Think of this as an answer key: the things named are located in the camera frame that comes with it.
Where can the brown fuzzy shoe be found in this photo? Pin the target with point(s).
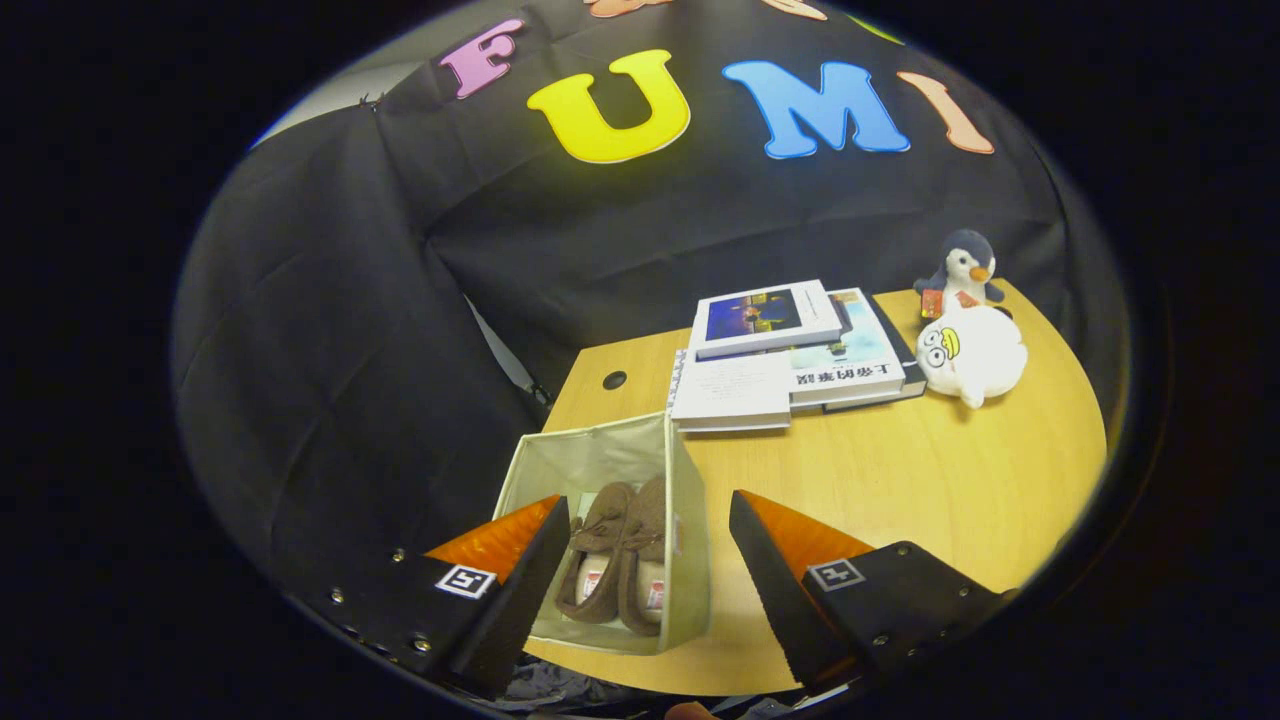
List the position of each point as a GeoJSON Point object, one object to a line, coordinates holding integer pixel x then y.
{"type": "Point", "coordinates": [600, 520]}
{"type": "Point", "coordinates": [645, 520]}

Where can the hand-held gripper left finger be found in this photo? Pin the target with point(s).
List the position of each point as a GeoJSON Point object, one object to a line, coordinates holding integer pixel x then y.
{"type": "Point", "coordinates": [520, 600]}

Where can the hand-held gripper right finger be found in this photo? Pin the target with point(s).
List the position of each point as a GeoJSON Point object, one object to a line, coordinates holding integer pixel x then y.
{"type": "Point", "coordinates": [775, 600]}

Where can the small photo cover book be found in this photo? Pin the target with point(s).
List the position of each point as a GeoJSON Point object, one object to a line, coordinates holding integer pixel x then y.
{"type": "Point", "coordinates": [765, 315]}

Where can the light blue cover book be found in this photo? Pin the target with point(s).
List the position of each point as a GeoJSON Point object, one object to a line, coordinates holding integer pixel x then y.
{"type": "Point", "coordinates": [850, 370]}

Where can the white plush toy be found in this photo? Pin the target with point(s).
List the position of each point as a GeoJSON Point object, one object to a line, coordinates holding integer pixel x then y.
{"type": "Point", "coordinates": [985, 355]}

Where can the penguin plush toy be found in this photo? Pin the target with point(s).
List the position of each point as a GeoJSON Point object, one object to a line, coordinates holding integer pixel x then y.
{"type": "Point", "coordinates": [965, 265]}

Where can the black book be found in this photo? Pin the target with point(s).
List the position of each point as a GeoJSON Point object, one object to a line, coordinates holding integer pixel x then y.
{"type": "Point", "coordinates": [900, 345]}

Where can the beige fabric storage box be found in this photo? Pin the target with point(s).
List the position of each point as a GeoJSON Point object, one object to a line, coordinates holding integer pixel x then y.
{"type": "Point", "coordinates": [690, 560]}

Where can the black backdrop cloth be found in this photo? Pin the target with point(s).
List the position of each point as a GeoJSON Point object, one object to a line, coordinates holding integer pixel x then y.
{"type": "Point", "coordinates": [330, 350]}

